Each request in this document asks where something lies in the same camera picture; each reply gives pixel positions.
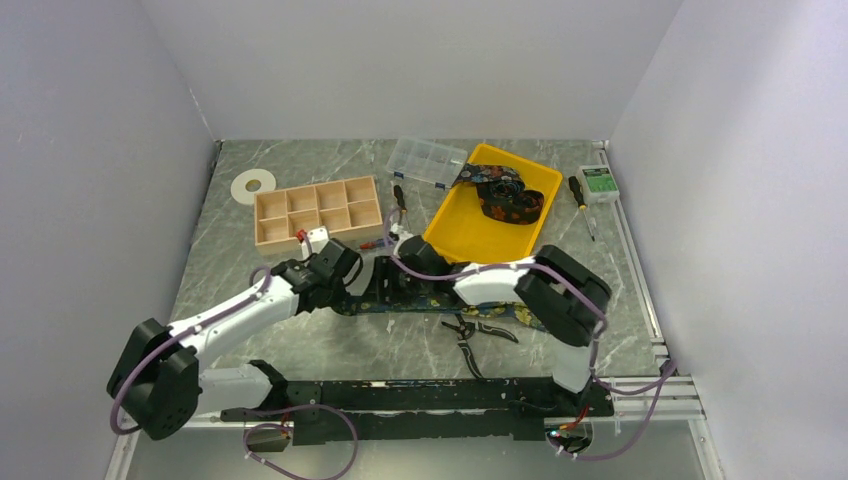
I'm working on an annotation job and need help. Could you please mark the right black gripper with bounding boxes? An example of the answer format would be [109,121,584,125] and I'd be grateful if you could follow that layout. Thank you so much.
[361,255,432,304]

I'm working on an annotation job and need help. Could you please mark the wooden compartment box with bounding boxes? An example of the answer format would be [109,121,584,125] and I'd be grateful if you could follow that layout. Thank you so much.
[254,176,383,255]

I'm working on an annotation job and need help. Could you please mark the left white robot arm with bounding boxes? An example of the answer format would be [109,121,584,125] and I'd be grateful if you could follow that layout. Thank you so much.
[107,239,361,440]

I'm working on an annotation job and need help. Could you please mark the black yellow screwdriver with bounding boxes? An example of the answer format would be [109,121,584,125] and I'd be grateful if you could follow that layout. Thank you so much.
[392,184,407,216]
[567,175,596,242]

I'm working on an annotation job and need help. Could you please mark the red blue screwdriver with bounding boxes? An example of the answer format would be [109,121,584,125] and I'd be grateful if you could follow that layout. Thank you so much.
[359,239,393,250]

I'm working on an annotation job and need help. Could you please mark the black yellow screwdriver right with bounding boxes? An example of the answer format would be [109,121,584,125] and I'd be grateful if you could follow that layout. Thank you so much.
[567,175,596,242]

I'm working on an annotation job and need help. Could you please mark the blue yellow floral tie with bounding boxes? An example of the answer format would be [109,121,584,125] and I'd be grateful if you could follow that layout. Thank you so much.
[332,295,547,332]

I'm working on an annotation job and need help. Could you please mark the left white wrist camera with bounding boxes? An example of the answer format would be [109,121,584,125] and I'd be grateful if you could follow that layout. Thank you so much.
[295,226,330,258]

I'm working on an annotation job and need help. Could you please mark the black pliers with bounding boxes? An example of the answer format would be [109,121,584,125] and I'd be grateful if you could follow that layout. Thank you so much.
[441,316,521,382]

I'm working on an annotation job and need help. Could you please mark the white tape ring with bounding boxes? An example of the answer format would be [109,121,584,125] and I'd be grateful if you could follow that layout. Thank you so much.
[230,168,278,205]

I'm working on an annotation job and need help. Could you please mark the white green electronic box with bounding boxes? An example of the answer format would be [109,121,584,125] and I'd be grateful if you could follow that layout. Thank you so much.
[577,165,620,205]

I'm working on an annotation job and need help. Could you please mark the black yellow screwdriver left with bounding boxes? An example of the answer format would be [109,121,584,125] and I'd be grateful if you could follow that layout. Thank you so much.
[392,184,407,216]

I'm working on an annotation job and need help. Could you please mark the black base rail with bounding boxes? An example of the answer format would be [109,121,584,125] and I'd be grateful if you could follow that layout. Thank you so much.
[259,377,614,445]

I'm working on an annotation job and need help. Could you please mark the clear plastic organizer box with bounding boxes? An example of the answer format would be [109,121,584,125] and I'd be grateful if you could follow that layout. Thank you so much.
[385,137,468,189]

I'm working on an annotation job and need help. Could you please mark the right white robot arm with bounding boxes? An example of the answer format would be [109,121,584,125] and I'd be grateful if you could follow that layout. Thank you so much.
[363,236,612,415]

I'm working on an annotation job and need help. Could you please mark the dark orange floral tie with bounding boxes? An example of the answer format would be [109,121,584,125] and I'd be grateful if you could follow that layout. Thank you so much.
[451,163,545,225]

